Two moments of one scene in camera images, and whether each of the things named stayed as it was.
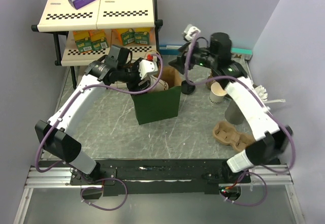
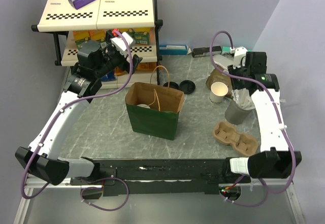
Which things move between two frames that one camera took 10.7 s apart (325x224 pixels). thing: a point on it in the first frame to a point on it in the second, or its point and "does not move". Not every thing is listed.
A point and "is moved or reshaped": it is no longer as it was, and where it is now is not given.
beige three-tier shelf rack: [128, 18] does not move
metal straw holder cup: [233, 113] does not move
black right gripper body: [198, 57] to [237, 82]
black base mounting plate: [158, 178] does not move
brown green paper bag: [158, 105] is moved or reshaped
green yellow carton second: [99, 41] does not move
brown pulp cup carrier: [226, 133] does not move
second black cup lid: [187, 88] does not move
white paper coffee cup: [161, 85] to [143, 105]
